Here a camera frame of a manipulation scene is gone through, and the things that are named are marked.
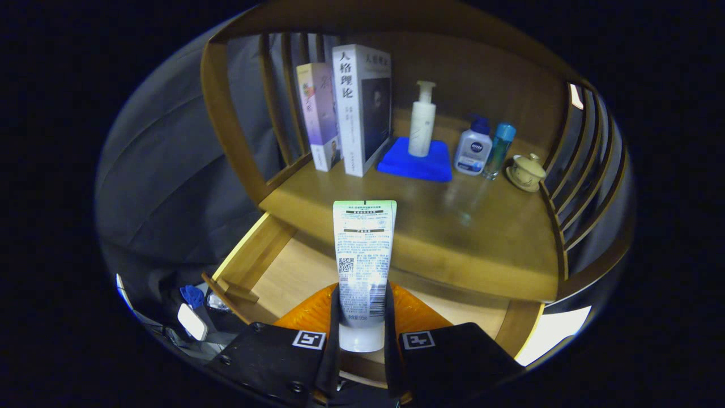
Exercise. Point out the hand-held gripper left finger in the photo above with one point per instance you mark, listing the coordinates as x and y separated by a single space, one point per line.
332 351

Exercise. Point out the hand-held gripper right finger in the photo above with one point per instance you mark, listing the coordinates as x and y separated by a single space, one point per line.
392 351

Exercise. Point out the brown wooden drawer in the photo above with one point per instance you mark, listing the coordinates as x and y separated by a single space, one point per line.
294 272

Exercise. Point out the white squeeze tube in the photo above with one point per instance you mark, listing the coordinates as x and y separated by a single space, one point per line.
362 255

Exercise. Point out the wooden countertop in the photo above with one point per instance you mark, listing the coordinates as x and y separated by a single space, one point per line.
453 238

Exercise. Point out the brown wooden cabinet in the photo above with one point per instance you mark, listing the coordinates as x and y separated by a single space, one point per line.
226 113

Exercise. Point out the white flat device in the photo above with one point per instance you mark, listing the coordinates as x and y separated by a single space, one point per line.
192 322

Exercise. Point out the small blue object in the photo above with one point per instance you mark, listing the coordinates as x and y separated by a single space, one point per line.
192 296

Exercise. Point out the white flat board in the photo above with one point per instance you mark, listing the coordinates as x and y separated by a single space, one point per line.
552 334

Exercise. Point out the blue folded cloth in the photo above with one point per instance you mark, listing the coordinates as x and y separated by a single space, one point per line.
416 165

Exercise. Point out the white bottle with blue cap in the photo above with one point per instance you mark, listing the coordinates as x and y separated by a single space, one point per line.
473 150

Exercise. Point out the lidded ceramic teacup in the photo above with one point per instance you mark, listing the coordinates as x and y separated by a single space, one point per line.
527 173

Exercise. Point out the slim teal bottle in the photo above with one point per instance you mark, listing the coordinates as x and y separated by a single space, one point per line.
499 150

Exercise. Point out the white pump bottle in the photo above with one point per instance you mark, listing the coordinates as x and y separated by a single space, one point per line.
422 124

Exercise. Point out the purple book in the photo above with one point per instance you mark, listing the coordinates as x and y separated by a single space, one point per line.
320 119

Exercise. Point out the thick white book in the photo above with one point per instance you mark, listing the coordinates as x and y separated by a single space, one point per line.
354 113

